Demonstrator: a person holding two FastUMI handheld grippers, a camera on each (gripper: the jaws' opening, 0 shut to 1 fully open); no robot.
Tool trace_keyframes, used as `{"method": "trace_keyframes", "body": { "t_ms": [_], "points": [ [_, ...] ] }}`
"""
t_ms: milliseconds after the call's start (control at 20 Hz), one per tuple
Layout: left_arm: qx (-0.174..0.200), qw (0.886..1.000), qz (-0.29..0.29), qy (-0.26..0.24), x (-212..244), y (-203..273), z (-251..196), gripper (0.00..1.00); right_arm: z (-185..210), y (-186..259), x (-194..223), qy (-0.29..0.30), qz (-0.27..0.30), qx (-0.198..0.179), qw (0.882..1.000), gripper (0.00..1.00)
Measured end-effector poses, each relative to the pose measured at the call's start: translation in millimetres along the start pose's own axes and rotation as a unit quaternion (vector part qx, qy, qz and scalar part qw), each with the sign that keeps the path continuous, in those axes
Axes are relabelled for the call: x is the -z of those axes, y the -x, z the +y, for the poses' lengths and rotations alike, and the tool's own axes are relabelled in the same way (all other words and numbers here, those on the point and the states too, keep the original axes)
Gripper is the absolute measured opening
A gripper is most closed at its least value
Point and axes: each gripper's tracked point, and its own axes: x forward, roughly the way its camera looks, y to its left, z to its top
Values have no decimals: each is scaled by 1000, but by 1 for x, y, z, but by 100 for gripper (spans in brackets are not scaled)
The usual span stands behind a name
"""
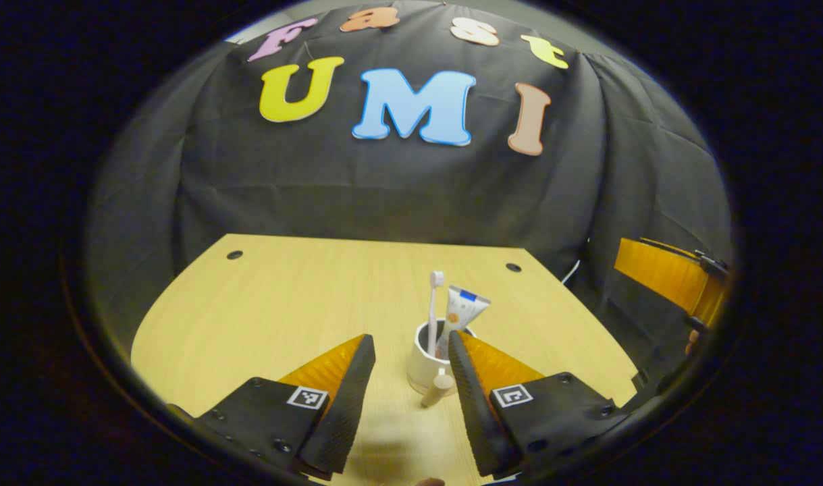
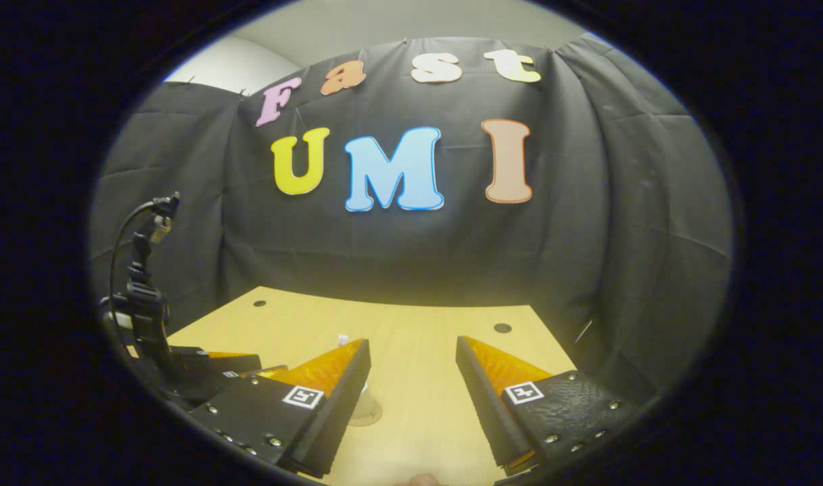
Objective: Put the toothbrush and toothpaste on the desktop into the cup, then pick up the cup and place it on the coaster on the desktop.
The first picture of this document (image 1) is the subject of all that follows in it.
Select white toothpaste tube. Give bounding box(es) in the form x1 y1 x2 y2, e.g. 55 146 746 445
437 286 492 358

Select light wooden desktop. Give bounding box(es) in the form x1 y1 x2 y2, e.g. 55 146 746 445
131 234 638 486

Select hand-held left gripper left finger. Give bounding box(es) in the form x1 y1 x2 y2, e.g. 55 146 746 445
170 333 377 481

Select white toothbrush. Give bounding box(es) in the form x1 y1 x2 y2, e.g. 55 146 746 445
427 271 446 358

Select black backdrop cloth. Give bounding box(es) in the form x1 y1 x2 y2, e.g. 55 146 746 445
87 0 733 392

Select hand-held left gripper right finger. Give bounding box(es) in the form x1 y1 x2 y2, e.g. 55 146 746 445
448 330 633 480

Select white cup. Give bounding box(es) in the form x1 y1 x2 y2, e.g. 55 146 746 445
406 319 479 408

